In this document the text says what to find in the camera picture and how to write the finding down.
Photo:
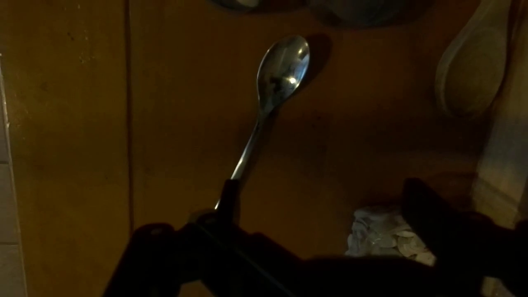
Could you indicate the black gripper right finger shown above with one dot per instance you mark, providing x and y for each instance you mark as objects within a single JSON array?
[{"x": 467, "y": 248}]

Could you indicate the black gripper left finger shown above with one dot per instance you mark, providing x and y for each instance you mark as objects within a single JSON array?
[{"x": 219, "y": 258}]

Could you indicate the silver metal spoon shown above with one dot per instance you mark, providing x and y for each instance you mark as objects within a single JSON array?
[{"x": 280, "y": 74}]

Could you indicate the clear container with white pieces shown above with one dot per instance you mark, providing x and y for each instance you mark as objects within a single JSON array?
[{"x": 384, "y": 236}]

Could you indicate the wooden spoon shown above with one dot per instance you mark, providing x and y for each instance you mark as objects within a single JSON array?
[{"x": 475, "y": 63}]

